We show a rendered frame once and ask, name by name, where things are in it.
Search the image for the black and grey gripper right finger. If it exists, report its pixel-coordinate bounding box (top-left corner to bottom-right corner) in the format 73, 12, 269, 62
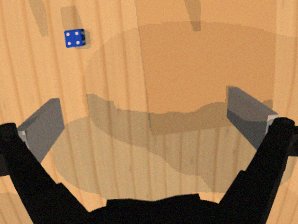
200, 87, 298, 224

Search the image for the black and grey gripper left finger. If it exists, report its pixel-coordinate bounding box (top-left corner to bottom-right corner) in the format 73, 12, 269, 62
0, 98, 105, 224

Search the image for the tan square mat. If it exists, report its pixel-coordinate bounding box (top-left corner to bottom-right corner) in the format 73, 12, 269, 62
136, 0, 276, 136

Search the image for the blue die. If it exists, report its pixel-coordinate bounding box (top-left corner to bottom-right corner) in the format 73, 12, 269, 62
64, 29, 86, 48

